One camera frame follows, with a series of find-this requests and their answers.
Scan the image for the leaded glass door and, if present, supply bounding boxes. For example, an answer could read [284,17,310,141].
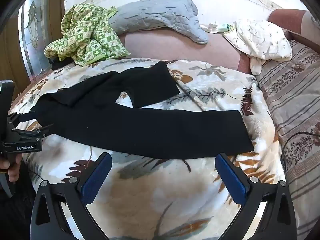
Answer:
[19,0,54,80]

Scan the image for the black cable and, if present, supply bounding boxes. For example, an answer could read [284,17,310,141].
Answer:
[280,131,320,173]

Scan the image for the black pants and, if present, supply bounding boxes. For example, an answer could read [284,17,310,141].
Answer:
[31,61,254,160]

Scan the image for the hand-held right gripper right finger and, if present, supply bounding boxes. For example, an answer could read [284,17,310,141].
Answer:
[214,153,297,240]

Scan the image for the grey quilted pillow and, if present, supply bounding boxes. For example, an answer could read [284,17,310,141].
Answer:
[107,0,209,45]

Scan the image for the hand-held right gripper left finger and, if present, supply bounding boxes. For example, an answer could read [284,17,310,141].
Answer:
[30,152,113,240]

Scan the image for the pink upholstered sofa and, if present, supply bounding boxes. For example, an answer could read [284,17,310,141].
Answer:
[117,8,309,75]

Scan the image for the leaf print blanket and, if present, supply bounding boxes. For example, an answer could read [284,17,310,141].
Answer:
[7,57,288,240]

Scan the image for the person's dark clothing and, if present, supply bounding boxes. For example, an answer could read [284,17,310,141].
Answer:
[0,175,37,240]

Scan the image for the cream floral small pillow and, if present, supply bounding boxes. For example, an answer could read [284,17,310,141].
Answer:
[222,19,293,75]

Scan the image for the person's left hand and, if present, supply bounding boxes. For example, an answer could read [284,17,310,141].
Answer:
[0,152,23,183]

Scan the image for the white cord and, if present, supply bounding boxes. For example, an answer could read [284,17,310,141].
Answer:
[176,80,208,112]

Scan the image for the green checkered quilt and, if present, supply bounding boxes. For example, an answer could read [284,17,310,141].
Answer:
[44,3,132,67]

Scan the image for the striped patterned mattress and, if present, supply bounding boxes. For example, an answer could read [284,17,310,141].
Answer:
[256,39,320,233]

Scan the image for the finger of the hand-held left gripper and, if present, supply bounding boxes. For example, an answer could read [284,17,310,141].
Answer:
[7,112,38,125]
[14,124,54,140]

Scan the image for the small pale green cloth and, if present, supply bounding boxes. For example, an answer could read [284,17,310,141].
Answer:
[200,22,237,33]

